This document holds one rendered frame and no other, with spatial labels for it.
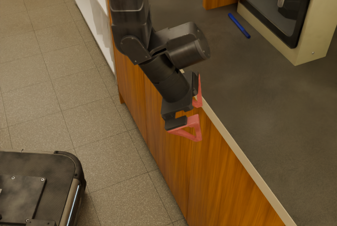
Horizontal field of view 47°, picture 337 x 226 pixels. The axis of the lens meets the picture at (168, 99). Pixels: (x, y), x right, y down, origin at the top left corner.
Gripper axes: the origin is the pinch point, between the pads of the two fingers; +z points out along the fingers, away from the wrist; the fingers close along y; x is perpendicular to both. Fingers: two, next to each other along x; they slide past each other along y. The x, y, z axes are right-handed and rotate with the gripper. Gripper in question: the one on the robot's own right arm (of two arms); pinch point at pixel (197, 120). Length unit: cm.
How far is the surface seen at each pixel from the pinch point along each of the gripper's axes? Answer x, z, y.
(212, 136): 7.9, 24.7, 17.6
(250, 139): -5.9, 15.7, 4.7
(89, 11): 118, 44, 196
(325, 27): -29.6, 16.1, 36.4
